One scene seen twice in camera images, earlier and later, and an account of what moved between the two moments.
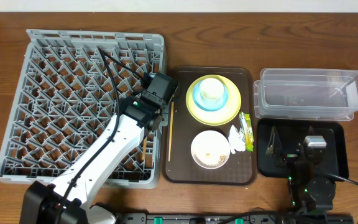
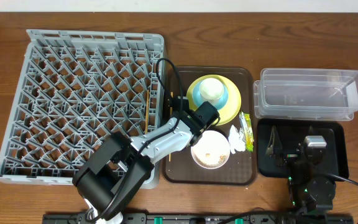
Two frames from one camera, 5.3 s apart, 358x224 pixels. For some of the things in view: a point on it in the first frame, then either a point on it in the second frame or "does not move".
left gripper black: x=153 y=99 to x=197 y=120
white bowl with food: x=210 y=149 does not move
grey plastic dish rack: x=73 y=84 does not move
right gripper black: x=275 y=147 does not move
